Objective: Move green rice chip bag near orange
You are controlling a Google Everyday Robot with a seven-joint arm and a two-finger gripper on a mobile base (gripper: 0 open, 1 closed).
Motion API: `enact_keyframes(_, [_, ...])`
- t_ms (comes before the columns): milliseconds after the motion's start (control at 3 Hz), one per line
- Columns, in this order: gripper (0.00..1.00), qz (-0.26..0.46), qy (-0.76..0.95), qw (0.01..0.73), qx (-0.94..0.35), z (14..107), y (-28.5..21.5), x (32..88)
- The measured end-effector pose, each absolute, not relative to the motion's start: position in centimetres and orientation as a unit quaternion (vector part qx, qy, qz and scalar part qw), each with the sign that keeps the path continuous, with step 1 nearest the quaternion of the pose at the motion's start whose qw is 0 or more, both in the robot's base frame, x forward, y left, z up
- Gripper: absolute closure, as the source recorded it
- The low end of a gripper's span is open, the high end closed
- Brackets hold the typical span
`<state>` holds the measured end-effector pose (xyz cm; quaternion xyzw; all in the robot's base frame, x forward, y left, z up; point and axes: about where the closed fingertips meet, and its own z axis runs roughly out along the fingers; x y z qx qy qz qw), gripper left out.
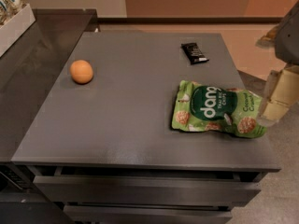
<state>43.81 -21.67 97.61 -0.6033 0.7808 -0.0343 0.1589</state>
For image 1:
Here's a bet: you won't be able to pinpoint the grey drawer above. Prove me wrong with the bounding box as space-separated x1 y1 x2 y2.
64 205 232 224
34 168 260 206

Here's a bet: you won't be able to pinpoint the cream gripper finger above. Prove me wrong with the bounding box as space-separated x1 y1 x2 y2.
257 64 299 127
257 26 278 48

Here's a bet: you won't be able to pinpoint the orange fruit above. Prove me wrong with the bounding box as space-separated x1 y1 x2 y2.
70 60 93 84

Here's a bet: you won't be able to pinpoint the black chocolate bar wrapper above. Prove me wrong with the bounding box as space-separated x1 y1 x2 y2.
181 43 208 64

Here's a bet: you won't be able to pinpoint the snack bags in box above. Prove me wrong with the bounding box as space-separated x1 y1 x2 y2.
0 0 24 25

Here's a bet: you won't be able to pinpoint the white box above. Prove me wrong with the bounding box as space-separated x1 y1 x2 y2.
0 4 36 57

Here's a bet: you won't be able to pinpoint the green rice chip bag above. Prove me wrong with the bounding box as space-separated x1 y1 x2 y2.
172 80 266 138

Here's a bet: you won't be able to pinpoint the upper grey drawer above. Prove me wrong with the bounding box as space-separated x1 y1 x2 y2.
34 168 260 206

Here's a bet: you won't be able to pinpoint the lower grey drawer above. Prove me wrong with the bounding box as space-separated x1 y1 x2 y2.
64 205 232 224

